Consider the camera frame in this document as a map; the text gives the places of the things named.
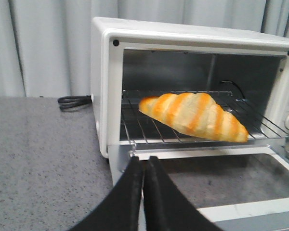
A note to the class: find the grey curtain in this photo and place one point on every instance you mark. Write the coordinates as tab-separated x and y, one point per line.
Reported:
47	46

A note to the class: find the white toaster oven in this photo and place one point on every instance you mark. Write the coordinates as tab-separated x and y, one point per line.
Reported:
252	65

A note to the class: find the striped croissant bread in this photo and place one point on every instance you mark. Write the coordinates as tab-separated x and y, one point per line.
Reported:
194	114

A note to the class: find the metal oven wire rack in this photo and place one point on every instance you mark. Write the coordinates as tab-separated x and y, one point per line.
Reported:
137	128

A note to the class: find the oven glass door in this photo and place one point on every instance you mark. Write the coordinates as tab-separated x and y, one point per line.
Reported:
239	189

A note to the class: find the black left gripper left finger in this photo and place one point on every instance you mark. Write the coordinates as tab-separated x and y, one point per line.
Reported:
119	211

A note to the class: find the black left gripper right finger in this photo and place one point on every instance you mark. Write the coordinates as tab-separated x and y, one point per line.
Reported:
165	207

